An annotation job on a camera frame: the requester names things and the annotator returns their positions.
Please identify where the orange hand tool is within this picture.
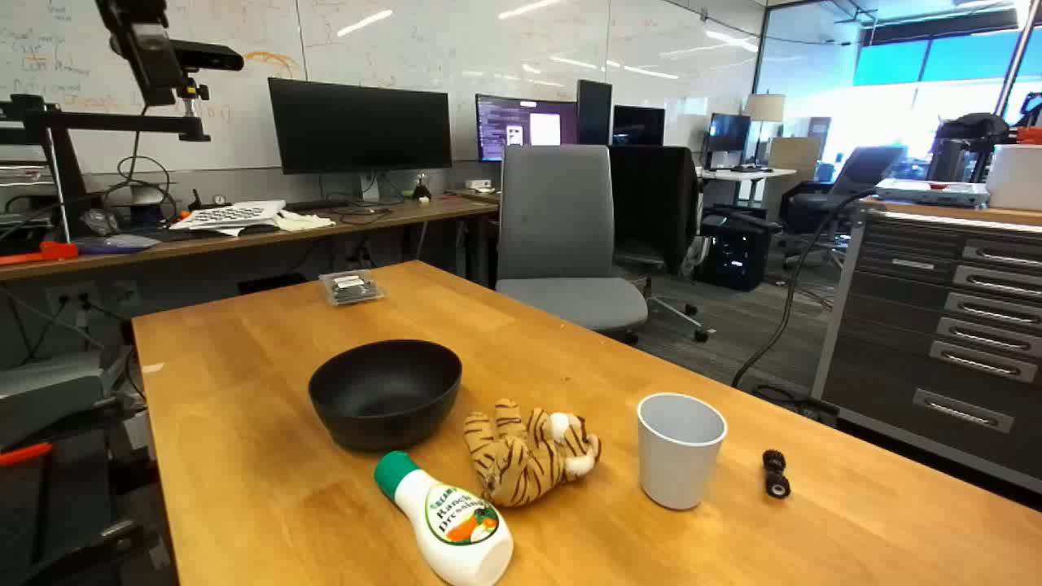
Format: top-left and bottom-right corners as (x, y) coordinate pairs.
(0, 236), (82, 271)

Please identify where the blue office chair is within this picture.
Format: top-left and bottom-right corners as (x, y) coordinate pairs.
(780, 142), (909, 236)

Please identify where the black case under desk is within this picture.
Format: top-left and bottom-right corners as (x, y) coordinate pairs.
(694, 206), (780, 292)

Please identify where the black upright monitor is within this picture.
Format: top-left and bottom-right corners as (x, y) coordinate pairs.
(572, 77), (617, 145)

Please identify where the white ranch dressing bottle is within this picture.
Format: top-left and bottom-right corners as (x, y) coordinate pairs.
(373, 449), (519, 586)

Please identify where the black bowl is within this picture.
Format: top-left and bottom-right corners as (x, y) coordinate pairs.
(308, 334), (466, 454)

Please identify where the flat silver laptop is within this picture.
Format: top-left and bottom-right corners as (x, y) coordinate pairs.
(873, 177), (989, 208)

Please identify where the white box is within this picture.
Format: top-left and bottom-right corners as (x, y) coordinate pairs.
(984, 141), (1042, 212)

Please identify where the monitor with purple screen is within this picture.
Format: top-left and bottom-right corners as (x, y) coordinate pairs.
(474, 92), (581, 165)

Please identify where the grey office chair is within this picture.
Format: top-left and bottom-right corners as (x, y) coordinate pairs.
(495, 142), (651, 334)

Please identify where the large black monitor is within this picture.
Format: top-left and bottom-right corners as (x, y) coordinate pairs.
(269, 73), (455, 208)

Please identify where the stack of papers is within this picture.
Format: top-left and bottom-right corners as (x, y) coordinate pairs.
(171, 197), (338, 242)

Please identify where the black camera on mount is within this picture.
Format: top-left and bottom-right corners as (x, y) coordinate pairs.
(95, 0), (248, 107)

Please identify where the long wooden desk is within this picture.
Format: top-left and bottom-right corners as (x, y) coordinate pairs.
(0, 191), (501, 285)

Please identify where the black tripod stand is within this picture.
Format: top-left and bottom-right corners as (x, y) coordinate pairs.
(0, 92), (213, 243)

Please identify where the grey drawer cabinet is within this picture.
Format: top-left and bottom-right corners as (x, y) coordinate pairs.
(812, 197), (1042, 497)

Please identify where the small black double-ring object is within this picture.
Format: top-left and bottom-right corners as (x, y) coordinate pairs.
(759, 446), (794, 502)

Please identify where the clear plastic box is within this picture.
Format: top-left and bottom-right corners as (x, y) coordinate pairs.
(315, 271), (385, 308)

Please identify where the black round appliance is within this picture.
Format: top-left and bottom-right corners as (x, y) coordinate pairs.
(929, 110), (1013, 184)

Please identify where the white table lamp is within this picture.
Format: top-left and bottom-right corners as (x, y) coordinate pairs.
(744, 92), (788, 123)

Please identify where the white cup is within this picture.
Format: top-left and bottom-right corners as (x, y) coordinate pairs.
(634, 389), (734, 515)

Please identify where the small dark monitor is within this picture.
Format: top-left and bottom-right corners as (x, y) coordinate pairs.
(613, 104), (667, 149)

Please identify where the black office chair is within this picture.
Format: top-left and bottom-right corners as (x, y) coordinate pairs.
(608, 142), (716, 346)

